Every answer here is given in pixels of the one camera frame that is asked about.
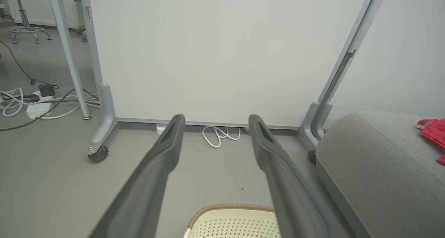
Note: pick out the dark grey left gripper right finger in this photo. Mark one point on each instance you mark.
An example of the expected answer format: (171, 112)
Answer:
(288, 189)

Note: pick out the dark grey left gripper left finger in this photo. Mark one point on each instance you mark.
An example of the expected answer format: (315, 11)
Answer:
(146, 182)

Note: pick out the red white-trimmed garment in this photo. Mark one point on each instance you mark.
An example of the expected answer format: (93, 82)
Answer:
(436, 133)

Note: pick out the cream perforated laundry basket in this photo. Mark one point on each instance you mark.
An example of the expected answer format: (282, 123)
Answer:
(236, 224)

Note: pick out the black caster wheel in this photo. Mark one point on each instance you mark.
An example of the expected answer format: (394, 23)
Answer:
(312, 157)
(98, 154)

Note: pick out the grey fabric sofa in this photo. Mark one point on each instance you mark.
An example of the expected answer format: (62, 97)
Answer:
(375, 168)

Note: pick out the white power strip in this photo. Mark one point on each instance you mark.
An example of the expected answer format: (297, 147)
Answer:
(38, 107)

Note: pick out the black power adapter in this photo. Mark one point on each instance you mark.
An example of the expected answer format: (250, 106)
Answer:
(47, 90)

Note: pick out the wide white partition panel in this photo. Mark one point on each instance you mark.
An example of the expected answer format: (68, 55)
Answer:
(226, 57)

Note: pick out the grey metal table leg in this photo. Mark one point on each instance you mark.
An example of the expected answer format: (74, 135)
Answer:
(67, 53)

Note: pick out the narrow white partition panel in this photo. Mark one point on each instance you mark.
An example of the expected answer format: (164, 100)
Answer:
(399, 57)

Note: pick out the chrome stool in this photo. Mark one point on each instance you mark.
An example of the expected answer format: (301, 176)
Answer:
(23, 15)

